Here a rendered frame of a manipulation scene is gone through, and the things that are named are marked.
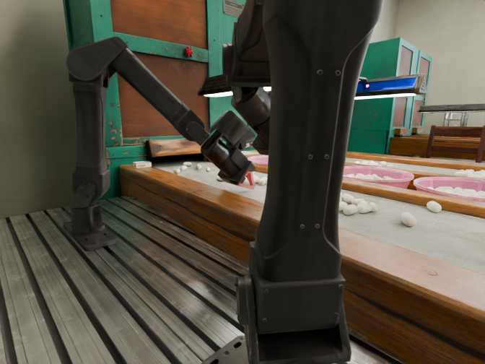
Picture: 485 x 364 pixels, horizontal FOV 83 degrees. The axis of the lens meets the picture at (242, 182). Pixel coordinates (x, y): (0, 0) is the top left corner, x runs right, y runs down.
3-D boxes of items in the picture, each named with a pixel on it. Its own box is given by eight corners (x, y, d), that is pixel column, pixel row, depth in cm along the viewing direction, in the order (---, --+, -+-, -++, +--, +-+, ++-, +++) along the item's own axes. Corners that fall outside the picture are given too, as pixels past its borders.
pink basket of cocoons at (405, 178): (411, 216, 78) (416, 183, 76) (317, 202, 91) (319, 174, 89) (409, 194, 101) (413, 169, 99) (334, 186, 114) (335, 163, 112)
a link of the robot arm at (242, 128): (244, 128, 75) (212, 96, 71) (252, 129, 67) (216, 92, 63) (215, 159, 75) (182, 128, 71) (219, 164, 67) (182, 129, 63)
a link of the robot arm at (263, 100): (248, 113, 52) (225, 87, 48) (273, 96, 50) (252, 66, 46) (252, 135, 47) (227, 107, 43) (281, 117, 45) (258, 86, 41)
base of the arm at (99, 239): (88, 192, 75) (58, 197, 70) (116, 209, 61) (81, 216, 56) (92, 219, 77) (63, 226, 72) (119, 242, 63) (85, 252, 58)
